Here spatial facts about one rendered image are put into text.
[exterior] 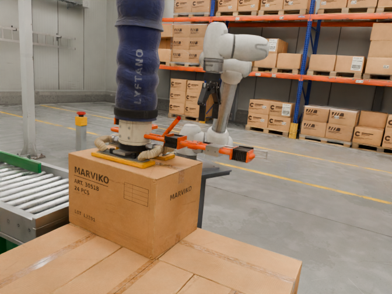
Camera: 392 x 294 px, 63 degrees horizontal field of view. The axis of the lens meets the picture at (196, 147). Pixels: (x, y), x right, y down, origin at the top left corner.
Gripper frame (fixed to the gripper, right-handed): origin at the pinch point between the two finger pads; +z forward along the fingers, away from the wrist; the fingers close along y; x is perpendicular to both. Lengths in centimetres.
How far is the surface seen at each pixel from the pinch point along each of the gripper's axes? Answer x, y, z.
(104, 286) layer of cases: -16, 48, 67
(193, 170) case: -9.9, -8.5, 30.0
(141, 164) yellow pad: -26.2, 14.8, 25.0
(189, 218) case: -10, -8, 57
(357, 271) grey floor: 78, -129, 122
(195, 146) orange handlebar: -3.9, 3.6, 13.9
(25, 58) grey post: -362, -153, -22
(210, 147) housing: 4.0, 3.5, 13.4
